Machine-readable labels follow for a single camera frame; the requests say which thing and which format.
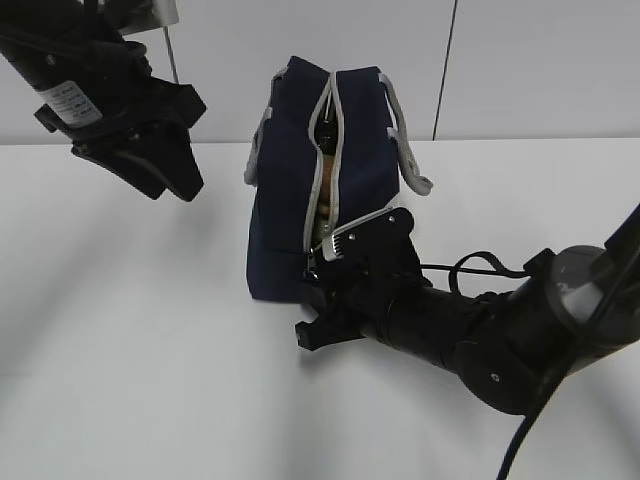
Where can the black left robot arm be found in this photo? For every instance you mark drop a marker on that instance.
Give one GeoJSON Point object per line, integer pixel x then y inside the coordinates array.
{"type": "Point", "coordinates": [28, 24]}

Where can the brown bread roll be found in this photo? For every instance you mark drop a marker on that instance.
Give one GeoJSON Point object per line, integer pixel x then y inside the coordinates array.
{"type": "Point", "coordinates": [324, 199]}

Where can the navy blue lunch bag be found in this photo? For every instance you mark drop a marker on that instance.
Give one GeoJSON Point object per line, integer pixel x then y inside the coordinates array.
{"type": "Point", "coordinates": [330, 148]}

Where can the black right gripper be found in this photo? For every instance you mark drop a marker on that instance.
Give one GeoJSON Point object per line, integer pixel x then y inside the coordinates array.
{"type": "Point", "coordinates": [353, 276]}

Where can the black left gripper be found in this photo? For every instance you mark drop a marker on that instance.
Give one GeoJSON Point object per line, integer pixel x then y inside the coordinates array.
{"type": "Point", "coordinates": [98, 92]}

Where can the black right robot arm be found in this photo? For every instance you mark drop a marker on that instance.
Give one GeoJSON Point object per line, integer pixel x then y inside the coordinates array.
{"type": "Point", "coordinates": [505, 346]}

